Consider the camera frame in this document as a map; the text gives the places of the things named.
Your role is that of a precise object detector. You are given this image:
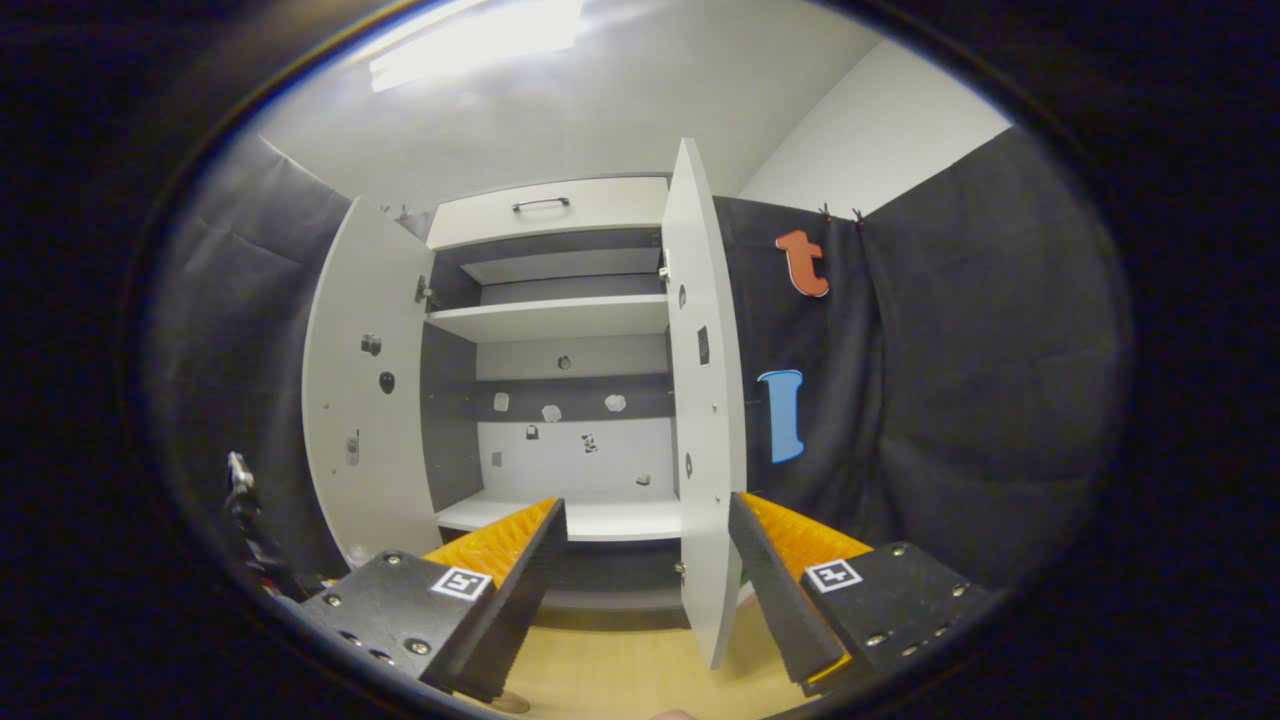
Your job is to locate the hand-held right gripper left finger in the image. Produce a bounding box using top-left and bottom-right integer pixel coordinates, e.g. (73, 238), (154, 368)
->
(275, 498), (569, 704)

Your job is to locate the white cabinet door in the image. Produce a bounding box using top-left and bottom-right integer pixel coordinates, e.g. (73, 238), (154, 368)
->
(660, 138), (749, 671)
(302, 195), (446, 569)

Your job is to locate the black backdrop cloth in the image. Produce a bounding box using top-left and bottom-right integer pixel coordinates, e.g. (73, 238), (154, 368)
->
(150, 125), (1131, 601)

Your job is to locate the white drawer front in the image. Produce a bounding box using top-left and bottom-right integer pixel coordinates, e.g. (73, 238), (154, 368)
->
(427, 177), (669, 251)

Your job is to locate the white cabinet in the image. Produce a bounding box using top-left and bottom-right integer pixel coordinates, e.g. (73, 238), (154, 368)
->
(425, 175), (701, 611)

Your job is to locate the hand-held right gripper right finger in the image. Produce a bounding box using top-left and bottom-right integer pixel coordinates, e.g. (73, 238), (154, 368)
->
(727, 490), (996, 696)

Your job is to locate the white cabinet shelf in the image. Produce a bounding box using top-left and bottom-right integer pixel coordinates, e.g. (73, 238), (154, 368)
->
(427, 295), (669, 344)

